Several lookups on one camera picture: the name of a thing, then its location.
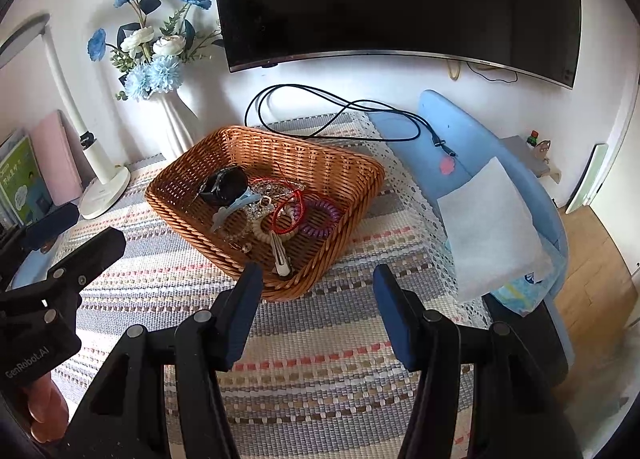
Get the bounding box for brown wicker basket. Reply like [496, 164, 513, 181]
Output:
[145, 127, 385, 302]

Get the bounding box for cream spiral hair tie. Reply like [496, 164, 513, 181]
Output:
[248, 215, 296, 243]

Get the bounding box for left hand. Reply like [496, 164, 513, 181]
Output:
[24, 372, 70, 444]

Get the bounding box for white desk lamp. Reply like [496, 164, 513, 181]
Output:
[1, 13, 130, 220]

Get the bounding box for green book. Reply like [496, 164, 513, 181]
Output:
[1, 129, 53, 225]

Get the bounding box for pink book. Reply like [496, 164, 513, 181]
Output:
[29, 110, 82, 206]

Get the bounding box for white folded cloth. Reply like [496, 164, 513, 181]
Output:
[437, 157, 553, 302]

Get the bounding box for black hair claw clip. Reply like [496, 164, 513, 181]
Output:
[198, 164, 248, 208]

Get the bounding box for striped woven table mat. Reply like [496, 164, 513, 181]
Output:
[49, 110, 497, 459]

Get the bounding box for white ribbed vase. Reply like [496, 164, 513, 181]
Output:
[149, 91, 204, 161]

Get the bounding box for light blue hair clip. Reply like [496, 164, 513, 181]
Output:
[210, 187, 262, 233]

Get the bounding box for silver snap hair clip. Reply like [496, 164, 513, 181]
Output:
[269, 231, 292, 277]

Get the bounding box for blue white artificial flowers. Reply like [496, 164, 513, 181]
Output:
[87, 0, 224, 102]

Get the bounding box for black monitor screen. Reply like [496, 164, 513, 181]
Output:
[217, 0, 582, 88]

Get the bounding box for red string bracelet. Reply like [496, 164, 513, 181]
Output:
[271, 188, 306, 236]

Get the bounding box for purple spiral hair tie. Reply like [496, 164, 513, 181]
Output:
[297, 192, 344, 241]

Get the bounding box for black cable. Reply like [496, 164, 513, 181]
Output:
[243, 83, 458, 159]

